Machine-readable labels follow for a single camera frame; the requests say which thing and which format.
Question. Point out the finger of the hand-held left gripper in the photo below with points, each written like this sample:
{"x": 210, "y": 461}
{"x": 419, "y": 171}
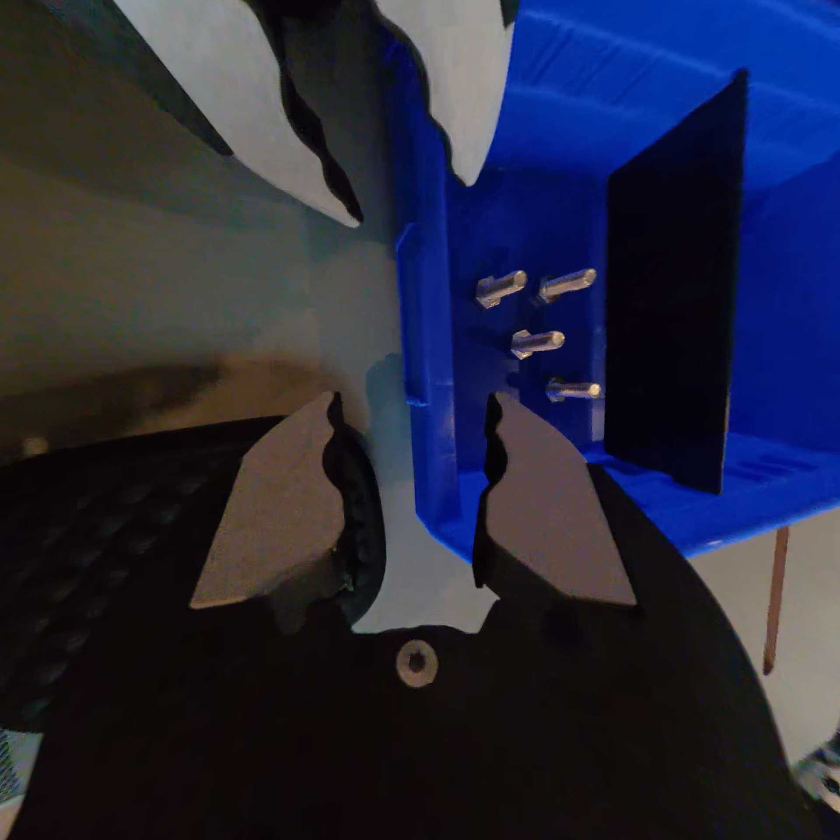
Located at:
{"x": 466, "y": 79}
{"x": 216, "y": 79}

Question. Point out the blue plastic bin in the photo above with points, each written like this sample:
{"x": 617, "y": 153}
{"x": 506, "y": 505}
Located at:
{"x": 538, "y": 216}

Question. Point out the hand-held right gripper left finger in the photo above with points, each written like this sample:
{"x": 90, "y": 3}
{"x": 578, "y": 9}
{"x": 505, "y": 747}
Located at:
{"x": 275, "y": 512}

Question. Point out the silver hex bolt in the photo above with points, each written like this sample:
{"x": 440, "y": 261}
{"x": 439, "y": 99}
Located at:
{"x": 574, "y": 390}
{"x": 502, "y": 289}
{"x": 568, "y": 285}
{"x": 539, "y": 342}

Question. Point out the black quilted wrist rest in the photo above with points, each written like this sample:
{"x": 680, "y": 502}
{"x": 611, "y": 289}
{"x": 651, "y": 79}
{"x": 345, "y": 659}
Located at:
{"x": 98, "y": 525}

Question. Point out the person's black printed shirt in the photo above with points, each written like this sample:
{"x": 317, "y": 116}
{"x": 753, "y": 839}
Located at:
{"x": 823, "y": 768}

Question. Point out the black bin divider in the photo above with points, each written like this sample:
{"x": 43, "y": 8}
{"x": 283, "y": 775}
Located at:
{"x": 669, "y": 295}

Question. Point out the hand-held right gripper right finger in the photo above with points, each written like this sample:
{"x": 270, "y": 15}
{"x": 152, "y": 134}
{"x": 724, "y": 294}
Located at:
{"x": 551, "y": 525}

